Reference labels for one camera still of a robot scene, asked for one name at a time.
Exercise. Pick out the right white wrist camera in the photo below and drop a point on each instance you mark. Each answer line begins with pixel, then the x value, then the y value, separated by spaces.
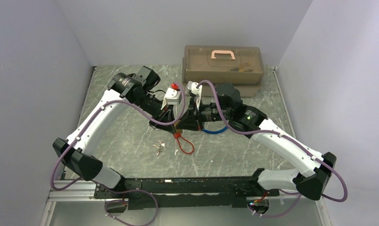
pixel 195 89

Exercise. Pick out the blue cable lock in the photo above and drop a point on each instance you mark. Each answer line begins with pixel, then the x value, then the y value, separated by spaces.
pixel 213 132

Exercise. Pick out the bunch of silver keys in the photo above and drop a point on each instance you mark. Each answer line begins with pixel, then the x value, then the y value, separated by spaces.
pixel 160 146

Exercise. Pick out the brown plastic toolbox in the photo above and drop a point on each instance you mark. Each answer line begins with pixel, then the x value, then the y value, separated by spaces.
pixel 241 66

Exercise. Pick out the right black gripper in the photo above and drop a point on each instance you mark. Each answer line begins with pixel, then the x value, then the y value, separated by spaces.
pixel 190 122

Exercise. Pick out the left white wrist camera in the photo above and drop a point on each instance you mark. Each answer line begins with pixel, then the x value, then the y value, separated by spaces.
pixel 173 95

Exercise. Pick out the brass padlock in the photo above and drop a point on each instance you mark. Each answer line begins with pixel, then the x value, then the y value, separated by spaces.
pixel 176 129

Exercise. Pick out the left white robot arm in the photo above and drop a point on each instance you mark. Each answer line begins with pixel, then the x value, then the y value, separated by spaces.
pixel 123 91

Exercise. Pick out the red cable lock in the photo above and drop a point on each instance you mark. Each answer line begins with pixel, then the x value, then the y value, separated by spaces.
pixel 184 145

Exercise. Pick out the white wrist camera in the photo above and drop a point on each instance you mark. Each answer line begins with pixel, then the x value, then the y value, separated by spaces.
pixel 195 89
pixel 173 95

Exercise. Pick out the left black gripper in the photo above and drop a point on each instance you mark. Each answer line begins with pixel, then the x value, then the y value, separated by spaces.
pixel 165 116

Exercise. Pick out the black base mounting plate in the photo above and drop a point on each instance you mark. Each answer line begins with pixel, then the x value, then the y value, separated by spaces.
pixel 235 191

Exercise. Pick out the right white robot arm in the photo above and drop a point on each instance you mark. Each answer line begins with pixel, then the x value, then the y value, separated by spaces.
pixel 312 169

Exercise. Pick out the aluminium rail frame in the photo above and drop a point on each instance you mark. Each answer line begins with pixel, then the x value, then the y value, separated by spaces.
pixel 76 206

